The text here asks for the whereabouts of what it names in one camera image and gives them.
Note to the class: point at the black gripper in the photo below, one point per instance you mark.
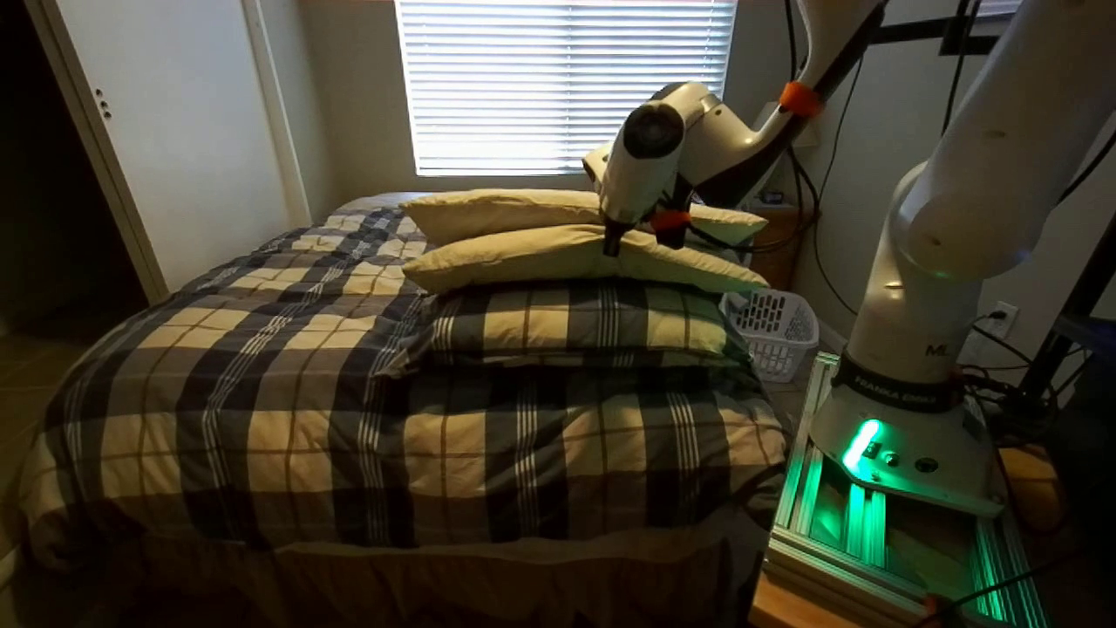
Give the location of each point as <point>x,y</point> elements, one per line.
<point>670,228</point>

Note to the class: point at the white closet door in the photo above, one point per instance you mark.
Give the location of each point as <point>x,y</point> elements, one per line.
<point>176,128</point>

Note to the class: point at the plaid comforter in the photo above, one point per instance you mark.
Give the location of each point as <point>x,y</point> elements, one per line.
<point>265,394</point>

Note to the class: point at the beige bed skirt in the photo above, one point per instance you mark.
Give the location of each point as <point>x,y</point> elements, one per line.
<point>407,579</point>

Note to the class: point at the white bed pillow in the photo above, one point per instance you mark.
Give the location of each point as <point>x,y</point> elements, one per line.
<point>498,209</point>
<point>544,255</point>

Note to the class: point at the white window blinds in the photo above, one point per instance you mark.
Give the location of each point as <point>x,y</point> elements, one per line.
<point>559,81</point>

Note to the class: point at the plaid striped pillow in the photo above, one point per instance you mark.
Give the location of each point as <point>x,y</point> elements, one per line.
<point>559,326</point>

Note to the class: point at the aluminium robot stand frame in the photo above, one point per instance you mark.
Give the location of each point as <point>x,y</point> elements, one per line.
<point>858,524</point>

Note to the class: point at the wooden dresser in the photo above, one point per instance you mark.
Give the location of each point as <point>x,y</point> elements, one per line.
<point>782,244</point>

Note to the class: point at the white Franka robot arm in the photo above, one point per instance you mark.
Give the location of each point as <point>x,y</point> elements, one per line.
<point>988,176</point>

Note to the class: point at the white plastic laundry basket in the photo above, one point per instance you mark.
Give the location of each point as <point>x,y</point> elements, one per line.
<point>770,333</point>

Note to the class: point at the wooden board under stand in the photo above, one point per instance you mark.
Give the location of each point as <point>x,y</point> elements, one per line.
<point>813,609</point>

